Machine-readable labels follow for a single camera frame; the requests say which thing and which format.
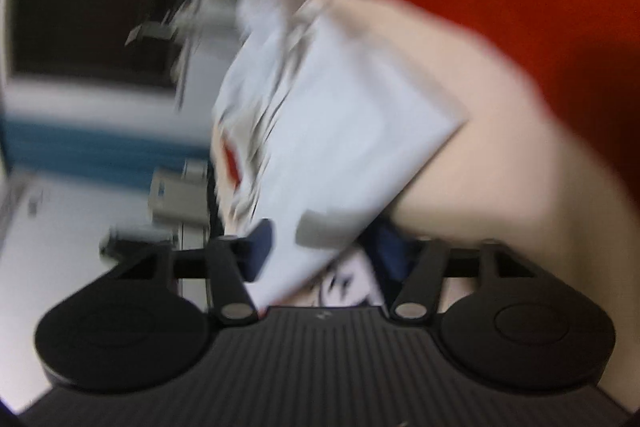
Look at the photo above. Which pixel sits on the garment steamer stand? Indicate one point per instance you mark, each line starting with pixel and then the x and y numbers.
pixel 150 29

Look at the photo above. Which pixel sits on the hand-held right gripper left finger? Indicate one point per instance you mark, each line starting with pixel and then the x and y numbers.
pixel 260 249

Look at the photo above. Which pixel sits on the grey black chair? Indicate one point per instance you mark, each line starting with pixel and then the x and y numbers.
pixel 175 202

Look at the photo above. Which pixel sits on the white shirt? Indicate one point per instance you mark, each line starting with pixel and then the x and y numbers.
pixel 350 122

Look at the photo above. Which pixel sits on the blue curtain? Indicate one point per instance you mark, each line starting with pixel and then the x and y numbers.
pixel 100 147

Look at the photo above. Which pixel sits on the dark window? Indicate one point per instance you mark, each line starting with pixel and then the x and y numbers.
pixel 75 22

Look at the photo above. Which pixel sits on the striped fleece blanket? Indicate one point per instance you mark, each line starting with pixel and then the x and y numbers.
pixel 500 187

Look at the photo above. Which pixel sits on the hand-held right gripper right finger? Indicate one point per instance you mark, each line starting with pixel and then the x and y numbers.
pixel 392 254

